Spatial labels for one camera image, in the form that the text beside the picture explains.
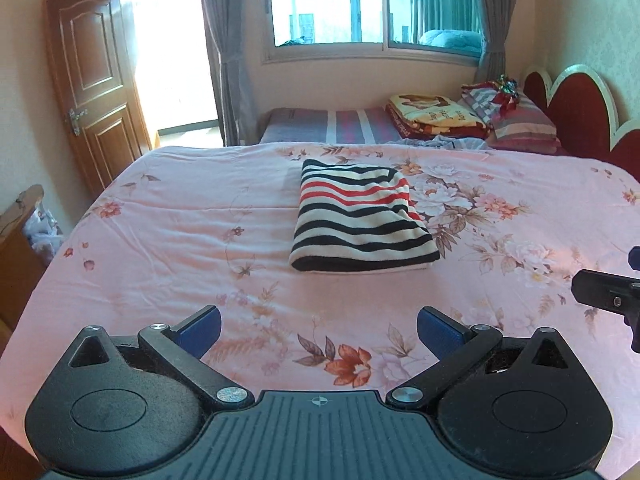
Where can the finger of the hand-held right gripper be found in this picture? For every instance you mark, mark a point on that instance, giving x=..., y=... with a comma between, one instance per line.
x=605, y=292
x=635, y=255

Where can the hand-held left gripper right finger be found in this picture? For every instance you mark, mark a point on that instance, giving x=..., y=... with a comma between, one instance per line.
x=437, y=330

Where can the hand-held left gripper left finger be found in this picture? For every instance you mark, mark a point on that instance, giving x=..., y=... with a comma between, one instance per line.
x=202, y=329

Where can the striped cartoon knit sweater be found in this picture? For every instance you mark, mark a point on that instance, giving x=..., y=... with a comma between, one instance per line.
x=360, y=220

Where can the pink floral blanket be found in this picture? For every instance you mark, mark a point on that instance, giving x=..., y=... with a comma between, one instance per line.
x=175, y=240

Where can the red scalloped headboard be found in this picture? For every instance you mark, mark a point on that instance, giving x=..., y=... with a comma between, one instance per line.
x=575, y=105

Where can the striped pink grey pillow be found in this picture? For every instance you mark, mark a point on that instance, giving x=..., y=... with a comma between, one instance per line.
x=520, y=125

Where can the white plastic bag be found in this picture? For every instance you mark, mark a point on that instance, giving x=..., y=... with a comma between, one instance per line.
x=42, y=235

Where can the light blue cloth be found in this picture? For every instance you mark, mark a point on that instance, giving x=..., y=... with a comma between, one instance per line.
x=445, y=142

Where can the wooden chair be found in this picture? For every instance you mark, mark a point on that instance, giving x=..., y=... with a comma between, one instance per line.
x=17, y=265

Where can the shiny multicolour ribbon bow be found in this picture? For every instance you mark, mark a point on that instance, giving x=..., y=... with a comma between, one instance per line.
x=506, y=89

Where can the folded yellow cartoon blanket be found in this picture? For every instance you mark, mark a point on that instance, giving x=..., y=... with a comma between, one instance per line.
x=430, y=115

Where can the striped purple mattress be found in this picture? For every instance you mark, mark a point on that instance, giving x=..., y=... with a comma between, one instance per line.
x=310, y=125

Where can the brown wooden door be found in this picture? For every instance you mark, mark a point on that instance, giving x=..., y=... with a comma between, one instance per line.
x=95, y=85

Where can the grey curtain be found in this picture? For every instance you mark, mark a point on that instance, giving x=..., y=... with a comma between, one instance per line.
x=495, y=15
x=227, y=50

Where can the light blue bedding bundle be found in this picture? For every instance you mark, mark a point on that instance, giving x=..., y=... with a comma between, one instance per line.
x=450, y=41

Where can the sliding glass window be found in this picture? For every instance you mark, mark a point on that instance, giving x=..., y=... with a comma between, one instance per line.
x=325, y=5

